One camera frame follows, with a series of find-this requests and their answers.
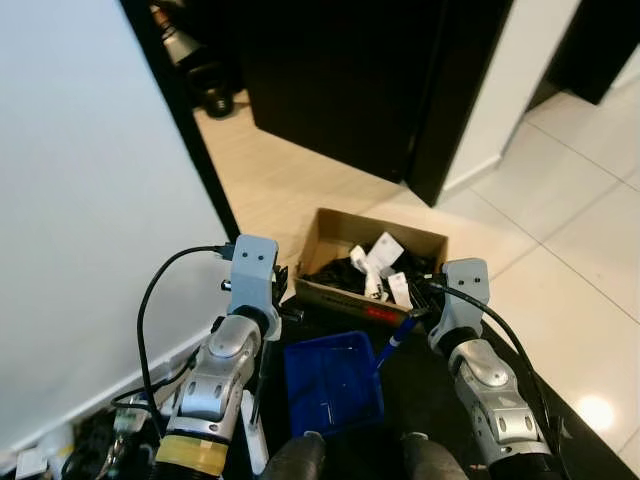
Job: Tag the white paper tag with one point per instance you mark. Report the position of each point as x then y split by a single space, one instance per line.
386 250

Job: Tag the grey right robot leg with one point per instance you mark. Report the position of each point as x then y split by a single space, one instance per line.
432 460

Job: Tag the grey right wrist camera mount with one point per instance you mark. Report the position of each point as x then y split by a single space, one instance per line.
463 295

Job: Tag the grey left robot leg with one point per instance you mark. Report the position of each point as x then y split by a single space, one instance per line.
295 460

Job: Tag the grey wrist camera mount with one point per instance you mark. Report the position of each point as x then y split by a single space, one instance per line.
252 270
463 295

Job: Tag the black door frame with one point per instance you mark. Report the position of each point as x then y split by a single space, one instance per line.
180 110

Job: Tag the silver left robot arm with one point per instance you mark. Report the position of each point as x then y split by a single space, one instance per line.
215 385

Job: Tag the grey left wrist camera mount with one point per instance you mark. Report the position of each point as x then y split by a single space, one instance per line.
252 270

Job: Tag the black wheeled chair base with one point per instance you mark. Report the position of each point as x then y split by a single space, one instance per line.
210 95

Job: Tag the grey robot leg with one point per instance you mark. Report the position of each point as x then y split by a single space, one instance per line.
432 460
295 460

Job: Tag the black floor mat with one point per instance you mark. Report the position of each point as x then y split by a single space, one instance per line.
420 400

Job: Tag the brown cardboard box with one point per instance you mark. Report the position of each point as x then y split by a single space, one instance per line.
335 232

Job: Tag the black narrow door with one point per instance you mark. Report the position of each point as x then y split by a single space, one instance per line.
600 40

